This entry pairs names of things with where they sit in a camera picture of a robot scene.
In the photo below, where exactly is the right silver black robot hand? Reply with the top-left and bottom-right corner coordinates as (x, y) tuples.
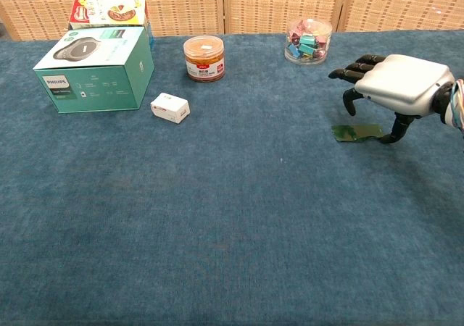
(328, 53), (457, 145)

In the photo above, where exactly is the green card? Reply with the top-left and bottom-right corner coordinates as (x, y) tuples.
(331, 124), (384, 143)

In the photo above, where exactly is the clear jar of binder clips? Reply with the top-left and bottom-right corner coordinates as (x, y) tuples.
(283, 17), (333, 65)

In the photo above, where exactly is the bamboo folding screen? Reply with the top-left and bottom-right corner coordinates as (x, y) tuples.
(0, 0), (464, 41)

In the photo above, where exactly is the orange jar with clear lid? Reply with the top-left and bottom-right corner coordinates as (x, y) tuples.
(183, 35), (226, 83)

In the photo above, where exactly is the blue carpet table cloth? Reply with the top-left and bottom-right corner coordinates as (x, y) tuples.
(0, 29), (464, 326)

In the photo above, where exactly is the small white box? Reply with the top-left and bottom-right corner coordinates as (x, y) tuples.
(149, 92), (191, 125)

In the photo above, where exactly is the red white food box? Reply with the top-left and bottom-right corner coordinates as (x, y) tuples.
(67, 0), (150, 31)

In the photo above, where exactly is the teal Philips speaker box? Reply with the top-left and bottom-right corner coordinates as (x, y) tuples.
(33, 26), (155, 114)

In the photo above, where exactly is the coloured wrist wire bundle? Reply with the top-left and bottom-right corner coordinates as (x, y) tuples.
(449, 78), (464, 133)

